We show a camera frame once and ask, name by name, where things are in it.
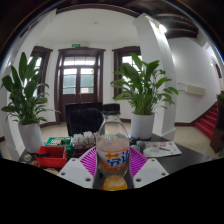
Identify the black office chair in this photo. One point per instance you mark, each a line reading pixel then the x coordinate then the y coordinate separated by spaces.
pixel 83 120

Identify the potted plant tall white pot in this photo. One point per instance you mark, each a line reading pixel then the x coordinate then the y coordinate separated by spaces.
pixel 28 100

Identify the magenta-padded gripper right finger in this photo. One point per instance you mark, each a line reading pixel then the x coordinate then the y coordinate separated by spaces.
pixel 150 170

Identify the red plastic box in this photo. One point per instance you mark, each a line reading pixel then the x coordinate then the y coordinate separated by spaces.
pixel 51 157

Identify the open magazine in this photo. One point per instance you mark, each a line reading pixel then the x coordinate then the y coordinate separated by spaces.
pixel 163 149

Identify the potted plant wide white pot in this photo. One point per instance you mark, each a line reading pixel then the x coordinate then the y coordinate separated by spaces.
pixel 142 90

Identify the white wall heater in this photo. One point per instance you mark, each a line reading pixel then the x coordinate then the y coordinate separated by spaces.
pixel 195 89

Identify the orange drink bottle black cap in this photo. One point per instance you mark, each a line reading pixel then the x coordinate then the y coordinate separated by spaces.
pixel 112 156

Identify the dark wooden double door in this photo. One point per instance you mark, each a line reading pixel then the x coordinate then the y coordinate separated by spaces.
pixel 79 76

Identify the tray of small white items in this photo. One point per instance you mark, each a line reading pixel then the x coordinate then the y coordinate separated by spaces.
pixel 84 138

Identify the dark framed window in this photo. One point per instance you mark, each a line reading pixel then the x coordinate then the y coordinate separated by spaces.
pixel 42 66
pixel 122 63

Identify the green box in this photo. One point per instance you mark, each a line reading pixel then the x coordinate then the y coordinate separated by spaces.
pixel 59 141

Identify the green exit sign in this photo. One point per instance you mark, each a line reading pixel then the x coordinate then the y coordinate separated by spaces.
pixel 76 45

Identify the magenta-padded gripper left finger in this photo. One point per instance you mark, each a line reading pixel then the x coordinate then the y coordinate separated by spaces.
pixel 76 170

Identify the red carpeted staircase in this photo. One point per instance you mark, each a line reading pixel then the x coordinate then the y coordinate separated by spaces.
pixel 208 121

